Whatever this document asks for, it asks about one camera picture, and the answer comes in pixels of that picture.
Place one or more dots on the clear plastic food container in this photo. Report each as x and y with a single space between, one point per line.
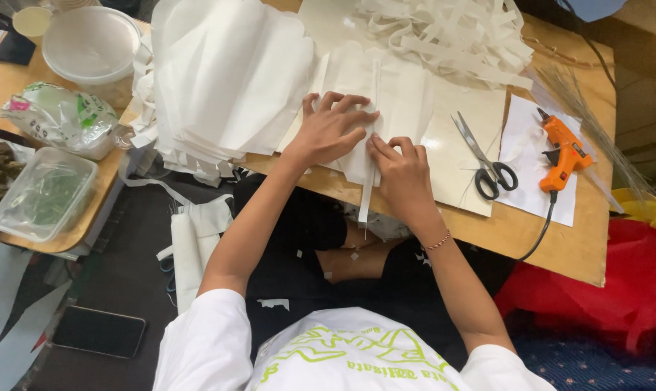
45 195

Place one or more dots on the white paper piece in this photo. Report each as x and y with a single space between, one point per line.
398 98

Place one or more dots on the red cloth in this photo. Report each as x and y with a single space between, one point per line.
605 282

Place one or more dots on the person's left hand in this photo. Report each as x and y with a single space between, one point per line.
325 136

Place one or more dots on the white printed t-shirt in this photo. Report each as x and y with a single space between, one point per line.
355 353

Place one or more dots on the black smartphone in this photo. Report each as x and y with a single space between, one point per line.
98 331

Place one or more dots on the yellow plastic object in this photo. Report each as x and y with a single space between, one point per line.
654 212

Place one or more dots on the stack of white paper sheets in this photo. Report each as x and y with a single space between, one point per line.
224 81

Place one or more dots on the white plastic bowl with lid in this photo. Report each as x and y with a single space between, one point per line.
91 43

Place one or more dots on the small clear glass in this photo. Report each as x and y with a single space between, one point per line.
124 137

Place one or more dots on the orange hot glue gun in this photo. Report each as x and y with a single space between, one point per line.
564 155

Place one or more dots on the long white paper strip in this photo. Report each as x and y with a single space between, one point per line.
367 201

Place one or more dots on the person's legs in black shorts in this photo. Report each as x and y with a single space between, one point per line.
328 260

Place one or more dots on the black flat pouch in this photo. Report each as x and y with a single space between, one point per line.
12 50

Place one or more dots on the bundle of thin broom sticks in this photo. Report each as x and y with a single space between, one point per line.
588 119

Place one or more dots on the flat white paper sheet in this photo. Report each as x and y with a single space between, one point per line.
523 163

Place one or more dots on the printed white plastic bag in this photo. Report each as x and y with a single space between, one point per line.
61 119

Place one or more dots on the heap of cut paper strips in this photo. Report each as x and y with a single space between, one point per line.
447 38

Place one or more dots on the cream cardboard sheet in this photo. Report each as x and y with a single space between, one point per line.
458 179

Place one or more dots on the blue dotted mat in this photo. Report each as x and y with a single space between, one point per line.
594 364

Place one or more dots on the rolled white paper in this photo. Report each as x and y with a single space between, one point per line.
186 260

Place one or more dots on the cup with yellow lid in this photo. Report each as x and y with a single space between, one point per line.
31 21

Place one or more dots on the person's right hand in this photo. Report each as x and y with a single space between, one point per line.
406 182

